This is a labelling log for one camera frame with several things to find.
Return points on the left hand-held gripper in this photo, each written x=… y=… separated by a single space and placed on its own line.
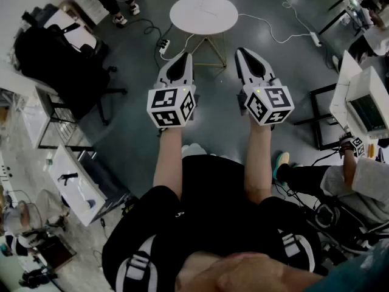
x=170 y=102

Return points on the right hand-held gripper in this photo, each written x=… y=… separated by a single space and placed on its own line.
x=270 y=102

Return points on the person's left forearm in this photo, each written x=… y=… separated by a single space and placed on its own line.
x=168 y=160

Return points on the person's right forearm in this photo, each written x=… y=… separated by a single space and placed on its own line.
x=258 y=163

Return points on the white power strip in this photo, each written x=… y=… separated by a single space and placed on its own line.
x=164 y=46
x=315 y=39

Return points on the round white table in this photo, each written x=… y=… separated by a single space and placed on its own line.
x=203 y=20

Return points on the person's grey trousers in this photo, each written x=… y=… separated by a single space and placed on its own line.
x=196 y=149

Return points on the white drawer cabinet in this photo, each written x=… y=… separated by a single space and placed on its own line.
x=91 y=2

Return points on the white black-striped machine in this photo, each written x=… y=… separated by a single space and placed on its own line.
x=73 y=32

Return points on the black office chair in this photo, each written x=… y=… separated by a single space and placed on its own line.
x=60 y=71

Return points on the white desktop machine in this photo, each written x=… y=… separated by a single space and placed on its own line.
x=367 y=99

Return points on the wooden cabinet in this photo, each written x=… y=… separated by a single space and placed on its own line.
x=74 y=6

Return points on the black-legged desk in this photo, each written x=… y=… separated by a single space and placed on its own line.
x=355 y=2

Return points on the person's black shirt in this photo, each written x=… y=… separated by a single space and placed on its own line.
x=212 y=199

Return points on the black tool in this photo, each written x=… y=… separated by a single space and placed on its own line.
x=67 y=176

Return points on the white rectangular table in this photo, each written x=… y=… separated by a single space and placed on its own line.
x=79 y=190

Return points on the person's face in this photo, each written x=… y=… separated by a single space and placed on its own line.
x=243 y=272

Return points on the black metal frame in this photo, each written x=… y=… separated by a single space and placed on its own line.
x=322 y=117

